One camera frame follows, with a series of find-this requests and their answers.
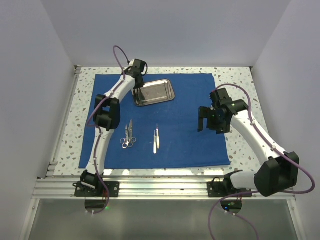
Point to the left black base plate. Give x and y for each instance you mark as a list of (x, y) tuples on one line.
[(88, 192)]

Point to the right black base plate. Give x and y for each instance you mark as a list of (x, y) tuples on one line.
[(247, 190)]

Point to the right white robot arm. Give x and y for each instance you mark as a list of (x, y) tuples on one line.
[(278, 168)]

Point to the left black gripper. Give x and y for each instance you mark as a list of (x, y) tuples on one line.
[(141, 85)]

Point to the blue surgical cloth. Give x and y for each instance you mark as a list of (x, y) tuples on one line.
[(181, 145)]

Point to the aluminium rail frame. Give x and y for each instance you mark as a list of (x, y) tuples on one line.
[(181, 184)]

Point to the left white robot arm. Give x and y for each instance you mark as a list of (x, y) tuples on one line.
[(106, 117)]

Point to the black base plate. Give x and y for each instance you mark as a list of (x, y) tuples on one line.
[(88, 192), (247, 190)]

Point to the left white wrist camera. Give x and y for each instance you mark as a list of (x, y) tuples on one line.
[(131, 63)]

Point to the steel scalpel handle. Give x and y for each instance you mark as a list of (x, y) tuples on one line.
[(157, 137), (155, 143)]

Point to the steel surgical scissors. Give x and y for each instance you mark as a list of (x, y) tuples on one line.
[(131, 138)]

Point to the steel instrument tray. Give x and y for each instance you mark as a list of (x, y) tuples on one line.
[(153, 92)]

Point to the short steel scissors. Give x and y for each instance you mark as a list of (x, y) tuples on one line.
[(125, 146)]

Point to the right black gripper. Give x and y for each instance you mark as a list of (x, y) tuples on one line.
[(206, 112)]

